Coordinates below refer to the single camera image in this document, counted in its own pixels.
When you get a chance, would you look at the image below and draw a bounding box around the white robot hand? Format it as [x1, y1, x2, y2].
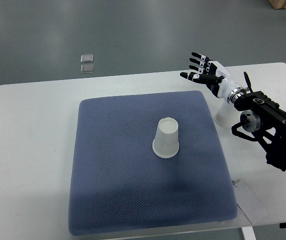
[180, 52, 245, 103]

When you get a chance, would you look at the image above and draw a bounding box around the white paper cup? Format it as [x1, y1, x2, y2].
[214, 100, 241, 128]
[152, 117, 180, 159]

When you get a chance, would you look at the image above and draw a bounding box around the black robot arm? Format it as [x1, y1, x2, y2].
[180, 52, 286, 220]

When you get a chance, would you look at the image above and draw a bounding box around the white paper cup on cushion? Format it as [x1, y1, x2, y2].
[152, 117, 180, 159]

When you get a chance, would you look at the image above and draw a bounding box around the upper metal floor plate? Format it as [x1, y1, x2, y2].
[80, 53, 94, 63]

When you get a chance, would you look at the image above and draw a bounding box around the blue grey cushion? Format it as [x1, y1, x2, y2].
[68, 90, 238, 236]

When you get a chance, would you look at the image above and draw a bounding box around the white paper tag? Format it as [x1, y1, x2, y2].
[233, 180, 269, 225]

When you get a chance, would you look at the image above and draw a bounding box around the white table leg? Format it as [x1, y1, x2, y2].
[241, 226, 256, 240]

